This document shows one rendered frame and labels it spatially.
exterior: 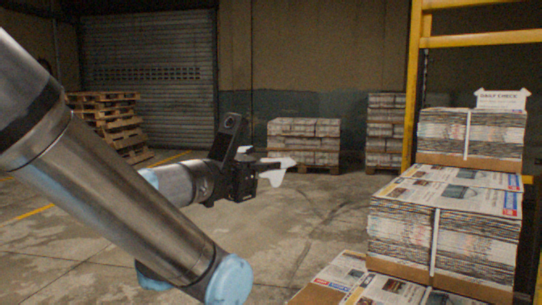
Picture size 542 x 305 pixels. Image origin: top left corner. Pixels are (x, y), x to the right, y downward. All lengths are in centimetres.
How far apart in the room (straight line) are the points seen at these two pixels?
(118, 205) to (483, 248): 92
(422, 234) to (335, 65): 656
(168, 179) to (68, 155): 25
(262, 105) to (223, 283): 730
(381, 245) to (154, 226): 84
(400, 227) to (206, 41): 727
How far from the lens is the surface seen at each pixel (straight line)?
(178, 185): 58
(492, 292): 114
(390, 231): 113
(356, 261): 176
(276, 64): 767
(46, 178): 36
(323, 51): 755
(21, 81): 33
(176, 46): 836
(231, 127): 66
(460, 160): 164
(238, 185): 68
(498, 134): 162
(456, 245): 110
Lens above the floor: 138
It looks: 11 degrees down
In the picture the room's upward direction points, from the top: straight up
